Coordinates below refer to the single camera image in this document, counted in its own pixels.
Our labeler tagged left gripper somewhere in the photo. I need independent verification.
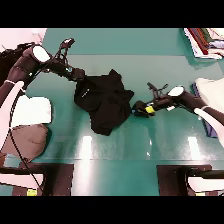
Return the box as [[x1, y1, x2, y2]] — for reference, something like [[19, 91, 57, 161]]
[[69, 67, 86, 83]]

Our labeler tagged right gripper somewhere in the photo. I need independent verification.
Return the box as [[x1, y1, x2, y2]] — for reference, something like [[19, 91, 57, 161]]
[[131, 100, 156, 118]]

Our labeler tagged black T-shirt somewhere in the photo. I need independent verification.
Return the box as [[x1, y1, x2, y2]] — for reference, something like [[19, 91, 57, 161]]
[[73, 68, 136, 137]]

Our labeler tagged white garment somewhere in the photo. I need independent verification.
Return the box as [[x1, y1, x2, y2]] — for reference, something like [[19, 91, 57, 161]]
[[11, 95, 53, 129], [194, 77, 224, 112]]

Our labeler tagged black garment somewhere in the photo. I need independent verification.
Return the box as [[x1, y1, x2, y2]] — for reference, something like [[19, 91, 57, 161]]
[[0, 44, 34, 86]]

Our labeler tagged brown garment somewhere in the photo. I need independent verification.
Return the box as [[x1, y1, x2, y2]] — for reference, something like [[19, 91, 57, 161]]
[[1, 123, 50, 164]]

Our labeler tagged red garment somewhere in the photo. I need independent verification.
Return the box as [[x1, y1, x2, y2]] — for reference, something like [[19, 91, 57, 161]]
[[187, 28, 210, 56]]

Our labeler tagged heap of clothes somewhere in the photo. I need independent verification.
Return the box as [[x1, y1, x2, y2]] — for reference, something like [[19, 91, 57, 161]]
[[182, 28, 224, 61]]

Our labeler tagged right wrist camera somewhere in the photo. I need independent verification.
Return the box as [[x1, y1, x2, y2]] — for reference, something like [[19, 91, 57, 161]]
[[146, 81, 170, 102]]

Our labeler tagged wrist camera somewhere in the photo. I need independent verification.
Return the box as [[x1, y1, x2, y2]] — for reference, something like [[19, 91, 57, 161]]
[[146, 81, 170, 102], [58, 37, 76, 68]]

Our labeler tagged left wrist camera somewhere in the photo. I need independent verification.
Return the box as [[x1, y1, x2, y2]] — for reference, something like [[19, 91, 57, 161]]
[[58, 37, 76, 68]]

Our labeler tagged black cable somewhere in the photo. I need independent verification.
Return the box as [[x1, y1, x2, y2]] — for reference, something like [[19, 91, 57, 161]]
[[7, 49, 48, 197]]

